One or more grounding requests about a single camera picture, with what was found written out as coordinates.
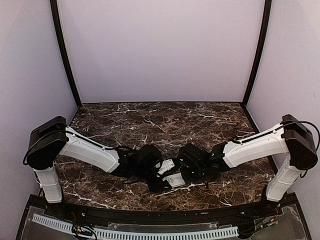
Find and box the white remote control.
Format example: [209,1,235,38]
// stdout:
[162,172,186,188]

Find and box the right black frame post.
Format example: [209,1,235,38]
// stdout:
[241,0,272,108]

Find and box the black front rail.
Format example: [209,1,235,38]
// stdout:
[26,193,303,226]

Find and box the left black frame post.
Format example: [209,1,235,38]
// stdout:
[49,0,82,108]

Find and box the white slotted cable duct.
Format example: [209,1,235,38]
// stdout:
[31,213,239,240]

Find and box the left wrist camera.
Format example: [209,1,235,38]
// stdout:
[154,158,181,178]

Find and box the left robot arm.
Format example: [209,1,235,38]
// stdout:
[22,116,170,218]

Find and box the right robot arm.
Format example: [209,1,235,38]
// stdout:
[177,114,320,217]

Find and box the black frame post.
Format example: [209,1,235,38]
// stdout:
[49,0,82,108]
[241,0,272,108]

